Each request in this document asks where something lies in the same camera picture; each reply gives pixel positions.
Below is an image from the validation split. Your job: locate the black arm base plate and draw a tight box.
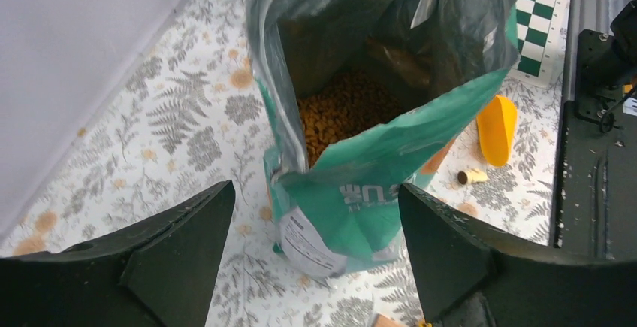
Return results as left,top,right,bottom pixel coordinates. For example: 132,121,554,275
549,1,636,260

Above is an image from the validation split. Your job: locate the small cream toy piece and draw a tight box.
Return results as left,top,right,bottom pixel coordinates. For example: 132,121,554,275
457,168,489,185

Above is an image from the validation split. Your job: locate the green dog food bag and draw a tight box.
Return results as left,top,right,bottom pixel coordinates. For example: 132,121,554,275
246,0,518,279

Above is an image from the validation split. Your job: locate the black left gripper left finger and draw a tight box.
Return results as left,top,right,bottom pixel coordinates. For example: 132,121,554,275
1,180,235,326

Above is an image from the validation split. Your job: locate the green white checkerboard mat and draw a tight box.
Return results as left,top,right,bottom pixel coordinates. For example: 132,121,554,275
509,0,569,89

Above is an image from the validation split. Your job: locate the orange plastic scoop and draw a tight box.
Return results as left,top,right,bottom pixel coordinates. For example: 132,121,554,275
475,95,518,168

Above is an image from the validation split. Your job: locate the brown pet food kibble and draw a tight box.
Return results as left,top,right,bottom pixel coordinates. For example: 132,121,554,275
297,71,405,166

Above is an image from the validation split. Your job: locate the floral patterned table cloth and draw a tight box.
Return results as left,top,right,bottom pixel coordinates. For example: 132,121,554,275
0,0,573,327

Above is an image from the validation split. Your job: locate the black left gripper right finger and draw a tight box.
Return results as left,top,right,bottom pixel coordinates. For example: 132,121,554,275
399,184,636,326

